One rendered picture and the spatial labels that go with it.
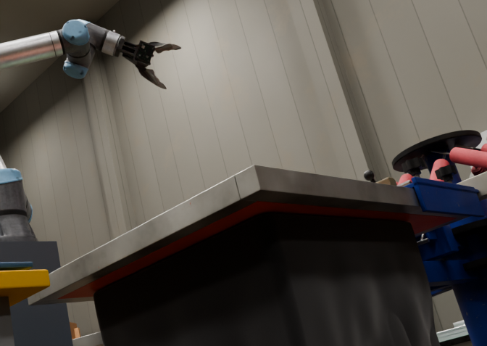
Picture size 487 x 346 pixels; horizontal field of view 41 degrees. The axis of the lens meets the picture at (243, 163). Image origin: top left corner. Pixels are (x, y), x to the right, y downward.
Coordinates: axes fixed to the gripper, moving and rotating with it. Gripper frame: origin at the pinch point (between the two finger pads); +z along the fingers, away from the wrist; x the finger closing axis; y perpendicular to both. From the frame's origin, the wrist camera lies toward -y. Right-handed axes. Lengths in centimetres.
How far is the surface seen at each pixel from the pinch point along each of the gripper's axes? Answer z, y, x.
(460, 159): 90, 39, -1
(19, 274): -15, 122, -60
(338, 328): 33, 126, -52
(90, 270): -6, 109, -58
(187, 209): 4, 126, -42
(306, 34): 132, -432, 165
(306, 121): 166, -447, 83
